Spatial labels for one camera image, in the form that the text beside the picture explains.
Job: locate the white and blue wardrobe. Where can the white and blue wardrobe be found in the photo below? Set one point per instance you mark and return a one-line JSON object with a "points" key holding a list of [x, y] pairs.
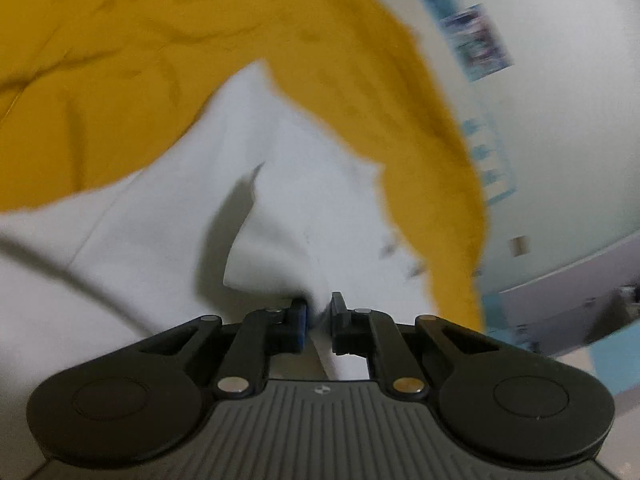
{"points": [[560, 300]]}

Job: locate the yellow blanket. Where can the yellow blanket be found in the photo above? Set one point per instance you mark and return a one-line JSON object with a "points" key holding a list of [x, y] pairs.
{"points": [[150, 60]]}

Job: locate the white printed shirt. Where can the white printed shirt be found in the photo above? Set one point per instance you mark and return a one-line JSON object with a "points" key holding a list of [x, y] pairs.
{"points": [[150, 260]]}

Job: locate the white and blue headboard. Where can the white and blue headboard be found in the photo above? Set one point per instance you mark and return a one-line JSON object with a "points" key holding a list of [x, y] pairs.
{"points": [[492, 160]]}

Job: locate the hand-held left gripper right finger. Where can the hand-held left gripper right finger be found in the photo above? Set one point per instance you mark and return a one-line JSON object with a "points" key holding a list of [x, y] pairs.
{"points": [[340, 326]]}

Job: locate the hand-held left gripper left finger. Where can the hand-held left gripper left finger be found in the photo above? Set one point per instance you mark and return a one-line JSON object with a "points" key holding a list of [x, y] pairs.
{"points": [[300, 324]]}

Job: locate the tan light switch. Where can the tan light switch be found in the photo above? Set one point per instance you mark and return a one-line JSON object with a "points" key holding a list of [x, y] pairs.
{"points": [[518, 246]]}

